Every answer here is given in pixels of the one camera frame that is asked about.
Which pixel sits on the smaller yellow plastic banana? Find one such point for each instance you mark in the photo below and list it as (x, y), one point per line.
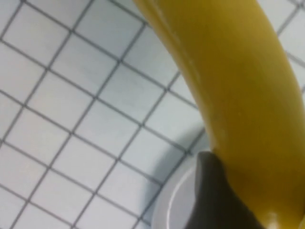
(238, 95)

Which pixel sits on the white black-grid tablecloth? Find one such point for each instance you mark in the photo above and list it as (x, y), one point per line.
(71, 95)

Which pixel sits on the grey round plate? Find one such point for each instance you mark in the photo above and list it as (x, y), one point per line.
(176, 210)

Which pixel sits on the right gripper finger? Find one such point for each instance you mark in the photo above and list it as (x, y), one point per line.
(214, 202)

